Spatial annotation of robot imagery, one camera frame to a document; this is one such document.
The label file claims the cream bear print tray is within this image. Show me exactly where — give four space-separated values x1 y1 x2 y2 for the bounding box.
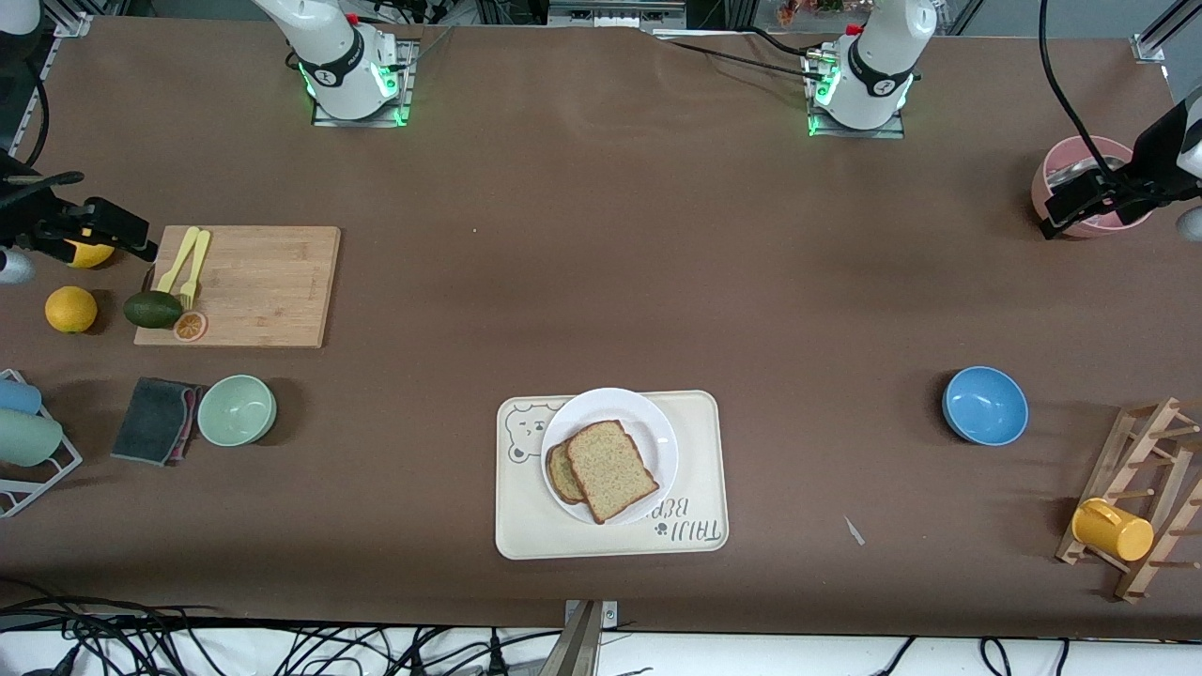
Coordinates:
495 391 730 561

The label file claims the light blue cup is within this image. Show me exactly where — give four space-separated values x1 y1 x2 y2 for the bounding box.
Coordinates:
0 377 43 416

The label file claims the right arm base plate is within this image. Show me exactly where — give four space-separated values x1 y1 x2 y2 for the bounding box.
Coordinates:
310 36 416 129

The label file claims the yellow cup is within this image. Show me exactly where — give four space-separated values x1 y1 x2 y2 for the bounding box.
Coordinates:
1071 498 1155 562

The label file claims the blue bowl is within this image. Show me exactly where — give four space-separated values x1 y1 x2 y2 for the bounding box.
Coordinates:
942 366 1030 447

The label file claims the white wire rack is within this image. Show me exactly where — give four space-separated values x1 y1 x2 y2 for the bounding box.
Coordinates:
0 369 84 519

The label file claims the pale green cup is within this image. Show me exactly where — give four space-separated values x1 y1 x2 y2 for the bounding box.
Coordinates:
0 409 64 468

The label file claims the white round plate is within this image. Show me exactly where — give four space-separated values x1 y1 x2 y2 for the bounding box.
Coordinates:
540 387 680 526

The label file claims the wooden cup rack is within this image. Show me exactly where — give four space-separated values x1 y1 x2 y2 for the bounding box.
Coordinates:
1055 397 1202 603

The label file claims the grey metal bracket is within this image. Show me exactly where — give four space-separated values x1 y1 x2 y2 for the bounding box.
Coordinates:
547 0 686 29

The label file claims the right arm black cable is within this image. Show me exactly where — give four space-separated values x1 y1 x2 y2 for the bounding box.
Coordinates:
26 36 50 168

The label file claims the plain bread slice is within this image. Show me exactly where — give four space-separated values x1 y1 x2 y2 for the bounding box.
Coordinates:
565 420 661 525

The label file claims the pink bowl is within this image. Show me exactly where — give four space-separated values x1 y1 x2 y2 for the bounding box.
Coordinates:
1031 135 1159 238

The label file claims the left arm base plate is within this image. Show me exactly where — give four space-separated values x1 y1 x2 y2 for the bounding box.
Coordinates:
804 52 908 141

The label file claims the grey folded cloth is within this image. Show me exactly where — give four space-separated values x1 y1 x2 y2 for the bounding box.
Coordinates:
111 376 209 468

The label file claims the orange red decoration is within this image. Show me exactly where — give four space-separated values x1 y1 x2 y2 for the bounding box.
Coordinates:
778 0 846 24

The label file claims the yellow plastic fork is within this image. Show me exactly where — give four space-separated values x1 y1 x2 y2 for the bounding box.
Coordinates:
179 230 212 311

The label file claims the yellow plastic knife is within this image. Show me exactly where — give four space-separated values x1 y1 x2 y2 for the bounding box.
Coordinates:
155 226 201 294

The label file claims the black cable tangle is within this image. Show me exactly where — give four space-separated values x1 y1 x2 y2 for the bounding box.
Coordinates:
0 577 564 676

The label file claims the orange citrus fruit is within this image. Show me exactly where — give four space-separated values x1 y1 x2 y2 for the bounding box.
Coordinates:
45 286 99 334

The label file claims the wooden cutting board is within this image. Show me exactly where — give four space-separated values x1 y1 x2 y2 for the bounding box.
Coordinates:
133 225 342 349

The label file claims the black table cable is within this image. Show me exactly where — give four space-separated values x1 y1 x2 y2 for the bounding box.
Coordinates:
653 26 832 85

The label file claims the pale green bowl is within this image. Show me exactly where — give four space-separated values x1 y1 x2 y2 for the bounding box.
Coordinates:
196 375 278 448

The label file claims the green avocado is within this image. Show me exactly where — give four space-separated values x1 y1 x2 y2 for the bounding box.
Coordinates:
123 290 184 330

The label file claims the aluminium frame post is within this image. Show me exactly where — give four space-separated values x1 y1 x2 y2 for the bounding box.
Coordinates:
1132 0 1202 65

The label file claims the metal ladle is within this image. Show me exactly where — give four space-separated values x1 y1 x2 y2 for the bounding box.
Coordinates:
1047 158 1128 186

